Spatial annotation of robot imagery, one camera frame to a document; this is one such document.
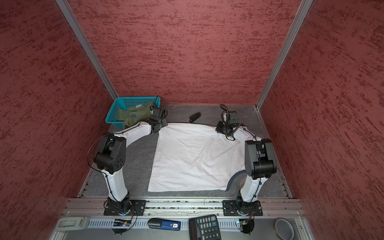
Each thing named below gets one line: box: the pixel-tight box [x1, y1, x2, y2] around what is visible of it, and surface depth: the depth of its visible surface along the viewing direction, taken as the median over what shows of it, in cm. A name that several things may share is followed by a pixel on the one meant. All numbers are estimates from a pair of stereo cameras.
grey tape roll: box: [273, 217, 296, 240], surface depth 71 cm
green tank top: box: [117, 101, 155, 129], surface depth 102 cm
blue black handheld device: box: [147, 218, 181, 231], surface depth 68 cm
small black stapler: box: [189, 112, 201, 123], surface depth 116 cm
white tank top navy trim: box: [148, 122, 246, 193], surface depth 92 cm
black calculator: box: [188, 214, 222, 240], surface depth 69 cm
